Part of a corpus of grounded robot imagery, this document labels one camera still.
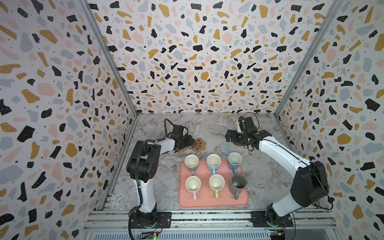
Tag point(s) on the grey blue round coaster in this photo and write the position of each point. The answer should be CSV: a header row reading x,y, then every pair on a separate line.
x,y
228,148

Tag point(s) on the light blue mug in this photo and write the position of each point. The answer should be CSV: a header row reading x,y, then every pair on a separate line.
x,y
234,161

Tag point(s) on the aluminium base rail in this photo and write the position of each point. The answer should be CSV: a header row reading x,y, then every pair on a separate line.
x,y
304,224

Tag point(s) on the white mug blue handle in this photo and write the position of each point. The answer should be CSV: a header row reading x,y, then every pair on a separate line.
x,y
213,163

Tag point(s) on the white mug pink handle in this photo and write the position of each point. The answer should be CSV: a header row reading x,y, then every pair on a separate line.
x,y
193,185

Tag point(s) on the brown paw print coaster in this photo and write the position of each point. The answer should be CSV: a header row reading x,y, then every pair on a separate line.
x,y
198,146

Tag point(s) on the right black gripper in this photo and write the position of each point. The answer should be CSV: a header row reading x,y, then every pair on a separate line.
x,y
240,139

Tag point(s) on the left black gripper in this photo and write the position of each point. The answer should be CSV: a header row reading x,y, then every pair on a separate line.
x,y
188,141

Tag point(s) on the white mug grey handle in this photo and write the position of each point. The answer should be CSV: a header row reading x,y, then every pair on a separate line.
x,y
192,163

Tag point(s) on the woven tan round coaster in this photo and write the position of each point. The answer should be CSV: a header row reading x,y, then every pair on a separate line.
x,y
182,150

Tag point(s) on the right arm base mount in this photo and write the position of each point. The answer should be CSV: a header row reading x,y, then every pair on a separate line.
x,y
269,218

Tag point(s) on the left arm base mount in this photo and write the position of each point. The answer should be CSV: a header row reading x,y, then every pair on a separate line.
x,y
155,219

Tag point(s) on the white mug green handle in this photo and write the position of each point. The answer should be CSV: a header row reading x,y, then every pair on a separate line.
x,y
216,184

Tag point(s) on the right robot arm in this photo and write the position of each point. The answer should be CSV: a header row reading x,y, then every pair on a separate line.
x,y
310,182

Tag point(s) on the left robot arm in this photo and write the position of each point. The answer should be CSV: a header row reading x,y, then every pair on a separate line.
x,y
144,161

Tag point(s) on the pink rectangular tray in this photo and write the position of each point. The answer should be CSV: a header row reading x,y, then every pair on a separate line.
x,y
205,198

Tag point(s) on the grey metal mug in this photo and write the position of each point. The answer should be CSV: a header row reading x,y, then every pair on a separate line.
x,y
237,184

